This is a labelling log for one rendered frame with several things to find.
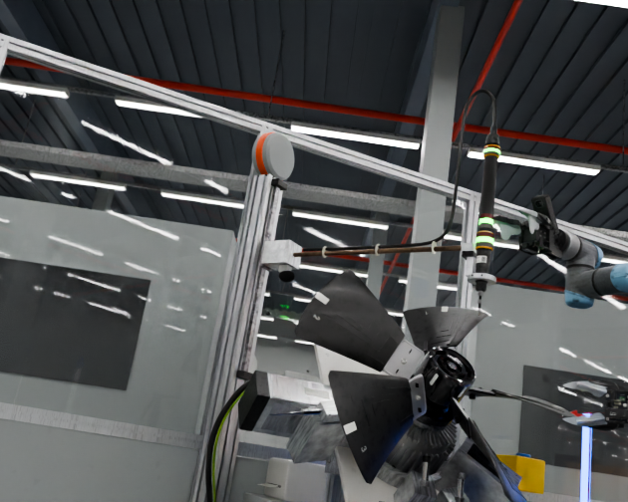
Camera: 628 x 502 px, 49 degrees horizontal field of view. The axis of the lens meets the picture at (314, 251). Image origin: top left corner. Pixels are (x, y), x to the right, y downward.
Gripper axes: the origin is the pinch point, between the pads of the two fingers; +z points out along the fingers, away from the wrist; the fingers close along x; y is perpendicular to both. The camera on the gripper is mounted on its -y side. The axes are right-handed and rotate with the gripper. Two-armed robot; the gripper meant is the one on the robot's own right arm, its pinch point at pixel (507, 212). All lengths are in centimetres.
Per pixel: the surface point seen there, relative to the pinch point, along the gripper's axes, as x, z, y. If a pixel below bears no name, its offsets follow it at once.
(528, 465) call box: 15, -31, 61
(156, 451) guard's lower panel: 79, 51, 73
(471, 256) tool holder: 1.4, 10.5, 14.9
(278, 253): 53, 37, 13
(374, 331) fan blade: 10, 31, 38
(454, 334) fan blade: 7.9, 7.6, 33.6
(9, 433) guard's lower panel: 86, 90, 74
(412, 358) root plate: 4.9, 22.8, 43.0
